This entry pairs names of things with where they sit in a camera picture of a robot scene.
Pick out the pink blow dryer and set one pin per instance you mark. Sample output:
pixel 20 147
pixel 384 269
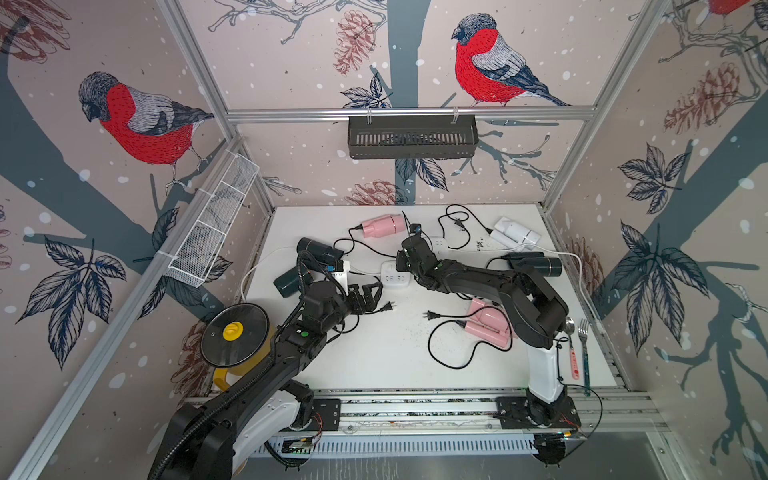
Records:
pixel 382 226
pixel 489 324

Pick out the black metal wall shelf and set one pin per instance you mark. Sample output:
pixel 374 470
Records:
pixel 412 137

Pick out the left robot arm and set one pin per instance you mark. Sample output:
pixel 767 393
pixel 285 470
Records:
pixel 213 440

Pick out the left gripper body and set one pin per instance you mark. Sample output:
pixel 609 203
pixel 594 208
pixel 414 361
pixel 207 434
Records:
pixel 340 311

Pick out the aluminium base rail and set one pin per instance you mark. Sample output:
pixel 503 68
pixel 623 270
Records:
pixel 465 411

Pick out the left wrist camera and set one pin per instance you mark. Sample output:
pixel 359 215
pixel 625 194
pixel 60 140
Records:
pixel 341 273

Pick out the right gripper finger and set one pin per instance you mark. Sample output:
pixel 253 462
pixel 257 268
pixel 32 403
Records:
pixel 402 262
pixel 421 236

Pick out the yellow pot with lid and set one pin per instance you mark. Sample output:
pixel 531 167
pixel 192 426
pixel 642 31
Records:
pixel 236 341

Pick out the dark folded blow dryer left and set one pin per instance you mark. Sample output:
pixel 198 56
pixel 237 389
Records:
pixel 327 257

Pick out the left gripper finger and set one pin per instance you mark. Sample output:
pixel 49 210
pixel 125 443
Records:
pixel 364 307
pixel 372 291

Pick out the white folded blow dryer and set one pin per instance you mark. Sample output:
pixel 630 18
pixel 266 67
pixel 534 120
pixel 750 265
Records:
pixel 514 235

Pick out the spoon with red handle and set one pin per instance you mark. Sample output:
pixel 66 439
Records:
pixel 569 329

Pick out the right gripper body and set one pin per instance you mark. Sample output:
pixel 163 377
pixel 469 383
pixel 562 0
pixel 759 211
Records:
pixel 415 268

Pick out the dark blow dryer right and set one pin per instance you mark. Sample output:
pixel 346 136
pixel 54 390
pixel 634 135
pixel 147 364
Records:
pixel 546 266

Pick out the white wire mesh basket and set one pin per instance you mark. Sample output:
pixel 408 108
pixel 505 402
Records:
pixel 193 262

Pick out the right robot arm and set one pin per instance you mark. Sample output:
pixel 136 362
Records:
pixel 535 311

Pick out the pink folded blow dryer front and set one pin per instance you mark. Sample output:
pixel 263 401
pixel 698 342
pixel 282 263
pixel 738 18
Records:
pixel 489 324

